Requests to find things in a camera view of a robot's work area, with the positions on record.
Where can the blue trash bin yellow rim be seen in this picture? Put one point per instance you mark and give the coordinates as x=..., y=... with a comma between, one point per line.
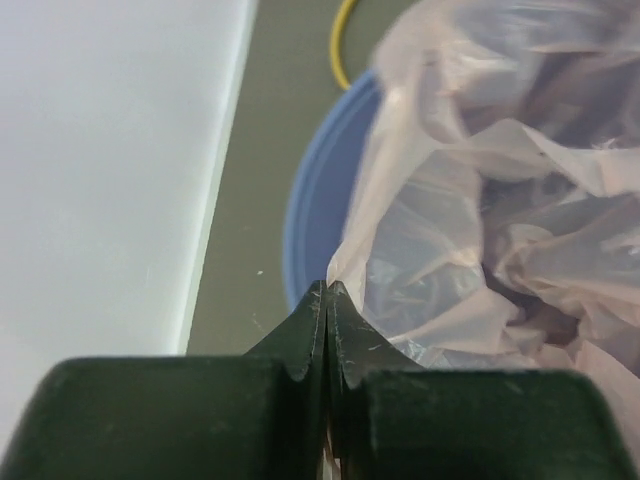
x=321, y=193

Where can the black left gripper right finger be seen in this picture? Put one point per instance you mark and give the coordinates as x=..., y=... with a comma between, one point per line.
x=392, y=419

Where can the pink plastic trash bag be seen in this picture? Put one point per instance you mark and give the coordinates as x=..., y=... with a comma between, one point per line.
x=495, y=218

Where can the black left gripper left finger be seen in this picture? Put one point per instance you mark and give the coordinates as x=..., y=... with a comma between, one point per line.
x=260, y=415

